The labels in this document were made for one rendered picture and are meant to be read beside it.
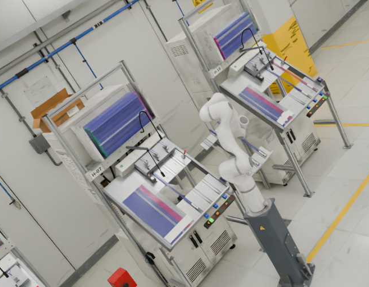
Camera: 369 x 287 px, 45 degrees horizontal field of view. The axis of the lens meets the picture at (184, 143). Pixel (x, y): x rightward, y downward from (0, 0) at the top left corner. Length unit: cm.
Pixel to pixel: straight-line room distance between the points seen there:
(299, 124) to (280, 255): 168
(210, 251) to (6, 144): 224
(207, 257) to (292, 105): 154
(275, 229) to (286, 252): 22
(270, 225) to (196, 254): 91
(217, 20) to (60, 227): 267
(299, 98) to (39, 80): 259
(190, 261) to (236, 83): 164
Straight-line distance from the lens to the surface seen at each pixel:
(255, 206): 307
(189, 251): 375
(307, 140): 467
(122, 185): 348
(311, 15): 759
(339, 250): 364
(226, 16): 443
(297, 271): 342
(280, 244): 323
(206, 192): 346
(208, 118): 293
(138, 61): 531
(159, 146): 360
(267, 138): 422
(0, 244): 324
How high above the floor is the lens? 245
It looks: 22 degrees down
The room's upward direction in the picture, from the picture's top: 30 degrees counter-clockwise
